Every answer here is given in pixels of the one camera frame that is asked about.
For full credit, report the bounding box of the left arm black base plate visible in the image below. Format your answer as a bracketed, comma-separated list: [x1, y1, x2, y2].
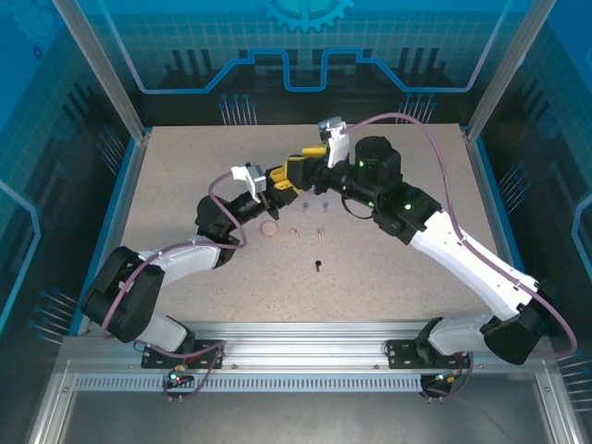
[141, 339, 227, 370]

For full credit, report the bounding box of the aluminium frame post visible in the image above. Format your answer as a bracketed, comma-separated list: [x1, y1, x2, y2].
[463, 0, 560, 143]
[51, 0, 153, 143]

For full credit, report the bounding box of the small connector with LEDs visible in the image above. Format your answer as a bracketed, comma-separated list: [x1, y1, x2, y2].
[162, 364, 195, 389]
[423, 369, 464, 389]

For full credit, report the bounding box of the aluminium table side rail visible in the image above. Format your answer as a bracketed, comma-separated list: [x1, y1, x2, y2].
[68, 131, 152, 337]
[462, 127, 547, 337]

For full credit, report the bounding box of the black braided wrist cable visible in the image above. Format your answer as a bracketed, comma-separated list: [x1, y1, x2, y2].
[340, 193, 374, 221]

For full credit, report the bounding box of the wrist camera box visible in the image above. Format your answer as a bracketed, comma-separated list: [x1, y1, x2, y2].
[229, 161, 269, 205]
[317, 117, 349, 169]

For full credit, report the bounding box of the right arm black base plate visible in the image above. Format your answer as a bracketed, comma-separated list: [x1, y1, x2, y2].
[386, 339, 473, 370]

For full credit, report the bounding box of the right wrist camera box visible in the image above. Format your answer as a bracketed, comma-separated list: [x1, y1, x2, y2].
[317, 117, 349, 169]

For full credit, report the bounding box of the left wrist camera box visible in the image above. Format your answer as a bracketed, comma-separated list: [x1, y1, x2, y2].
[229, 161, 269, 205]

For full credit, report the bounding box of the grey metal lower tray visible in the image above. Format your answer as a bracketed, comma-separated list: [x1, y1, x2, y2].
[27, 360, 592, 444]

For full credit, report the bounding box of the aluminium mounting rail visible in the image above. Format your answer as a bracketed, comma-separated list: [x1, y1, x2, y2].
[59, 321, 556, 376]

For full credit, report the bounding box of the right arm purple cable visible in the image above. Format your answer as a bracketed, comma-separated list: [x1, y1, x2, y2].
[341, 113, 579, 403]

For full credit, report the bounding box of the slotted grey cable duct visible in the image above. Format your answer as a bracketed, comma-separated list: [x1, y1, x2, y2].
[73, 375, 425, 393]

